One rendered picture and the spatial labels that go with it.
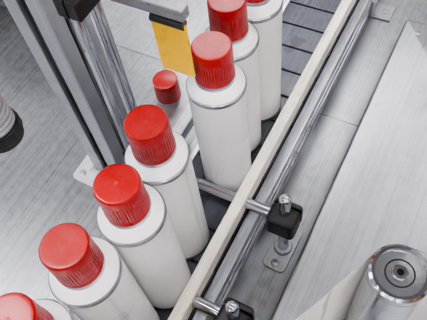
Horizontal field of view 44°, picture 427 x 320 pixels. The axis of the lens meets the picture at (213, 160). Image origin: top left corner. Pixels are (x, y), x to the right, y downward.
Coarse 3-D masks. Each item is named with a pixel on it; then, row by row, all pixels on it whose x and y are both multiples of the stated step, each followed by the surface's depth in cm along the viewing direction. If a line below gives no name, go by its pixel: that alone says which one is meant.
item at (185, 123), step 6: (186, 108) 53; (186, 114) 53; (180, 120) 53; (186, 120) 53; (192, 120) 53; (174, 126) 52; (180, 126) 52; (186, 126) 52; (192, 126) 54; (180, 132) 52; (186, 132) 53
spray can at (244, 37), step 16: (208, 0) 44; (224, 0) 44; (240, 0) 43; (208, 16) 45; (224, 16) 43; (240, 16) 43; (224, 32) 44; (240, 32) 45; (256, 32) 47; (240, 48) 46; (256, 48) 47; (240, 64) 47; (256, 64) 48; (256, 80) 50; (256, 96) 52; (256, 112) 54; (256, 128) 56; (256, 144) 59
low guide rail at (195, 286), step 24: (336, 24) 64; (312, 72) 60; (288, 120) 58; (264, 144) 56; (264, 168) 55; (240, 192) 53; (240, 216) 53; (216, 240) 51; (216, 264) 51; (192, 288) 48
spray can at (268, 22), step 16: (256, 0) 47; (272, 0) 48; (256, 16) 48; (272, 16) 48; (272, 32) 50; (272, 48) 52; (272, 64) 54; (272, 80) 56; (272, 96) 58; (272, 112) 61
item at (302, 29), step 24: (312, 0) 72; (336, 0) 71; (288, 24) 70; (312, 24) 69; (288, 48) 67; (312, 48) 67; (288, 72) 65; (288, 96) 63; (216, 216) 56; (192, 264) 53; (168, 312) 51; (192, 312) 51
